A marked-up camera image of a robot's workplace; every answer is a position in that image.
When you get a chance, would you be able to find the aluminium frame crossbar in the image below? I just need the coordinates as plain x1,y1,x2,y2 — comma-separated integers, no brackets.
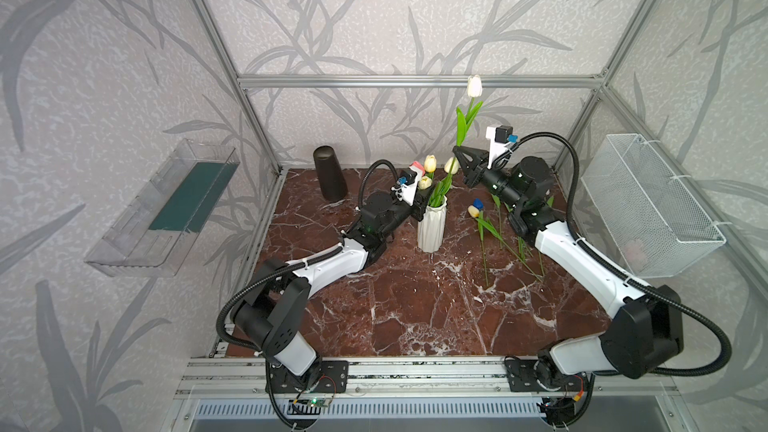
237,74,603,90

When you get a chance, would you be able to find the black cone vase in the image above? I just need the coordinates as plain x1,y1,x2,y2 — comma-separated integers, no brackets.
313,145,348,203

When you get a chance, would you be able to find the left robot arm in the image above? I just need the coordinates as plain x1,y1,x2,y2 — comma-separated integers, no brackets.
215,159,433,384

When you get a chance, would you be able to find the clear plastic wall shelf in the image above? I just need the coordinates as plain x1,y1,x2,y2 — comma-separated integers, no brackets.
85,139,240,278

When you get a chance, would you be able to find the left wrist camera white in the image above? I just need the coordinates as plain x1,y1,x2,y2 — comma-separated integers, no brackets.
392,165,425,206

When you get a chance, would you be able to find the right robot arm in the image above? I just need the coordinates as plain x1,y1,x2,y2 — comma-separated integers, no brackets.
452,133,733,389

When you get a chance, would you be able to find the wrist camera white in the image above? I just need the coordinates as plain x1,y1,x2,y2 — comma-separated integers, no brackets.
392,165,425,206
486,125,518,169

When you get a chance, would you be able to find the tall cream tulip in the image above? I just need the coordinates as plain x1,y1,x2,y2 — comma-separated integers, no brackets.
444,157,460,175

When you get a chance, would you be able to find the white wire mesh basket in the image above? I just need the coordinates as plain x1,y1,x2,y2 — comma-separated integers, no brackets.
581,133,726,279

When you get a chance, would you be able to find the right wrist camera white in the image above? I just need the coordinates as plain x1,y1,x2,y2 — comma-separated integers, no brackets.
486,125,518,169

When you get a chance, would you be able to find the white ribbed ceramic vase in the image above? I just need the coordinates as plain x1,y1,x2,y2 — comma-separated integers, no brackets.
417,198,447,254

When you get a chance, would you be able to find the pale yellow tulip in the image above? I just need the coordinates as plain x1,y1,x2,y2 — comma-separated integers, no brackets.
424,155,437,173

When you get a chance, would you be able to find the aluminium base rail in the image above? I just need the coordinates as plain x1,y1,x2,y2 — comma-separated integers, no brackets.
173,355,682,400

